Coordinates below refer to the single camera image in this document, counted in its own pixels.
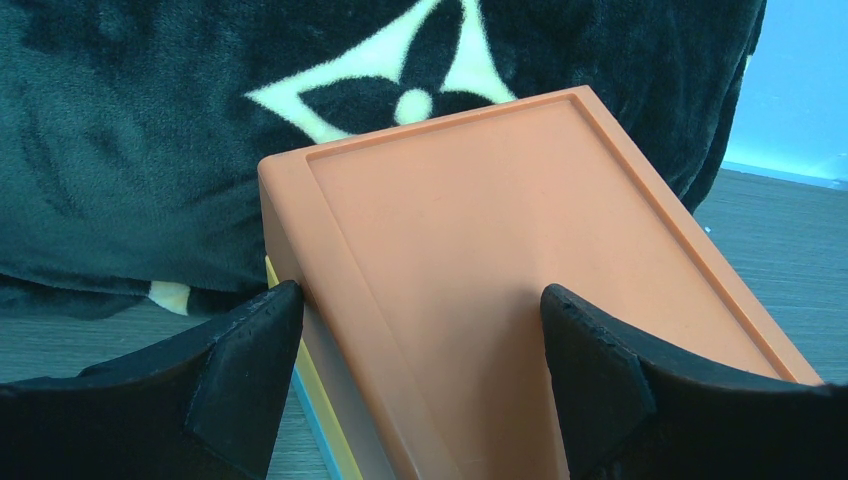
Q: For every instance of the orange drawer organizer box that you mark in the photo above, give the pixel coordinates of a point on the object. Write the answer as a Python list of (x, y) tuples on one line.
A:
[(423, 251)]

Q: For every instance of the black floral plush blanket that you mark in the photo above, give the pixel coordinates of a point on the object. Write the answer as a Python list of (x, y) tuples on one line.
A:
[(131, 130)]

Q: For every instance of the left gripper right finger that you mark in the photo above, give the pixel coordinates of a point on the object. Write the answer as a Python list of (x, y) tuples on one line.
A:
[(633, 406)]

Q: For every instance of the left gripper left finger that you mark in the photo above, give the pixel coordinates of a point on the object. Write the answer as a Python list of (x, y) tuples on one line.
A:
[(203, 404)]

